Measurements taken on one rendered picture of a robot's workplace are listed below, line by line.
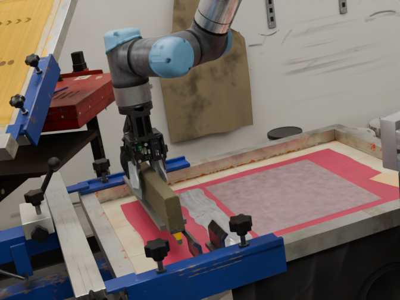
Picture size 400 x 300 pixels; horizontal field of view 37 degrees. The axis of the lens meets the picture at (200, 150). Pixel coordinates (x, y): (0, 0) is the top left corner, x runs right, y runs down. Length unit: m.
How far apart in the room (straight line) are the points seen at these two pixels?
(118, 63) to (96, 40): 2.08
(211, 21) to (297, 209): 0.47
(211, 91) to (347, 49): 0.95
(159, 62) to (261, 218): 0.44
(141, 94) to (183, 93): 2.14
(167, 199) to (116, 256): 0.17
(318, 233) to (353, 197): 0.25
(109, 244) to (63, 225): 0.10
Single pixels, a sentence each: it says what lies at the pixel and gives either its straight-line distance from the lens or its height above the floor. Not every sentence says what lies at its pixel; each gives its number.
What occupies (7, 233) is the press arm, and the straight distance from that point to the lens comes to 1.30.
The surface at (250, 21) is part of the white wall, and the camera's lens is 3.51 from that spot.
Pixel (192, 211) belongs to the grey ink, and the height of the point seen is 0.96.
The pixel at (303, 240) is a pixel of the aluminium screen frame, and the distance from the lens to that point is 1.15.
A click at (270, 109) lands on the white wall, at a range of 3.63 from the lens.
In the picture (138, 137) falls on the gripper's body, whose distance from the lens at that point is 1.20.
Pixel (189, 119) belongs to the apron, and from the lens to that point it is 3.37.
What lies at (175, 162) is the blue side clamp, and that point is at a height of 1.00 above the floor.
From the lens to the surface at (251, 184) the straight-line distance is 1.51.
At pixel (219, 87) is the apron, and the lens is 3.39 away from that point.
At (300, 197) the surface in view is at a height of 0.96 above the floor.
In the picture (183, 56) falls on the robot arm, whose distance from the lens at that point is 1.11.
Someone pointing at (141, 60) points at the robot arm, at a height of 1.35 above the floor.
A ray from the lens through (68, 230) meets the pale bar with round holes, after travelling 1.24.
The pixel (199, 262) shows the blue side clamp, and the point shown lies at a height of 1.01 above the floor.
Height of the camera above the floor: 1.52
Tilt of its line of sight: 18 degrees down
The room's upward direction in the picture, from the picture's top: 9 degrees counter-clockwise
